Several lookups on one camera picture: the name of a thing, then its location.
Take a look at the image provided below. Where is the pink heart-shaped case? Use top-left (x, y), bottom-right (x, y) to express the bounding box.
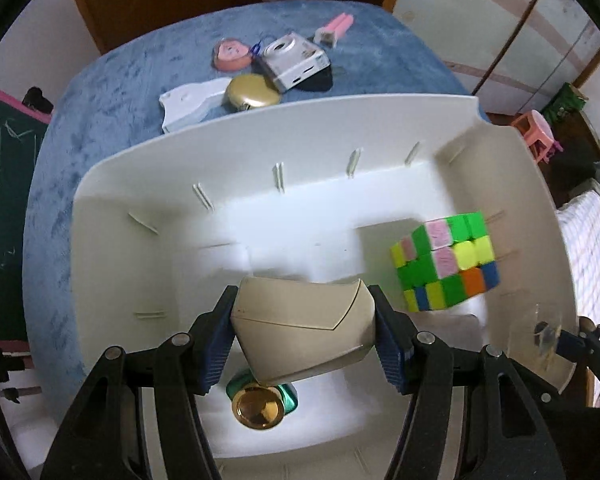
top-left (212, 37), bottom-right (255, 72)

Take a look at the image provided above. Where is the white plastic tray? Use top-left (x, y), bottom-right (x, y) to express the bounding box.
top-left (70, 92), bottom-right (581, 480)

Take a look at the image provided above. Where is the small white camera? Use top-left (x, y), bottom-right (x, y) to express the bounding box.
top-left (256, 32), bottom-right (331, 93)

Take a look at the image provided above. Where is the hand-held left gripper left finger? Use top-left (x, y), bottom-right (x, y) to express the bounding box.
top-left (40, 285), bottom-right (238, 480)

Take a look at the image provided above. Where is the green bag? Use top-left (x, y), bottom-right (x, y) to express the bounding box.
top-left (540, 82), bottom-right (588, 126)

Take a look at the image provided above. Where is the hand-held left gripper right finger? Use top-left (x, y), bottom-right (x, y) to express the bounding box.
top-left (367, 284), bottom-right (566, 480)

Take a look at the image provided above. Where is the floral sliding wardrobe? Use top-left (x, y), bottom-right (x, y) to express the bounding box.
top-left (390, 0), bottom-right (600, 116)

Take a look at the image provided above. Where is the blue plush tablecloth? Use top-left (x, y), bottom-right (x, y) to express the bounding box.
top-left (22, 1), bottom-right (481, 421)

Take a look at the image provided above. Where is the pink-framed green chalkboard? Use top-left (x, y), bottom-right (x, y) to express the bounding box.
top-left (0, 80), bottom-right (53, 346)

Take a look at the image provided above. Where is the pink plastic stool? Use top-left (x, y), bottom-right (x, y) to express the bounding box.
top-left (511, 110), bottom-right (563, 163)

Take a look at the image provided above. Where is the black easel knob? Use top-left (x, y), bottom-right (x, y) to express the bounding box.
top-left (22, 87), bottom-right (55, 123)

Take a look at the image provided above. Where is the checked white towel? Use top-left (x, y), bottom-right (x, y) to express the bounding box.
top-left (555, 190), bottom-right (600, 331)

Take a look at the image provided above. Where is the beige box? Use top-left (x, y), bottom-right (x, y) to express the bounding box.
top-left (230, 276), bottom-right (378, 386)

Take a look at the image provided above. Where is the green perfume bottle gold cap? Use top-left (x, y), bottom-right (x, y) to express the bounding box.
top-left (225, 377), bottom-right (300, 431)

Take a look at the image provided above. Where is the white bottle-shaped plastic piece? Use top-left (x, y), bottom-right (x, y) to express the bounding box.
top-left (159, 77), bottom-right (231, 135)

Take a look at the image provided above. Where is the gold round compact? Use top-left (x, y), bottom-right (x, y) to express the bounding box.
top-left (225, 73), bottom-right (282, 111)

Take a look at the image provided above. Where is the colourful puzzle cube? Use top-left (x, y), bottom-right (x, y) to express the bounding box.
top-left (390, 211), bottom-right (501, 313)

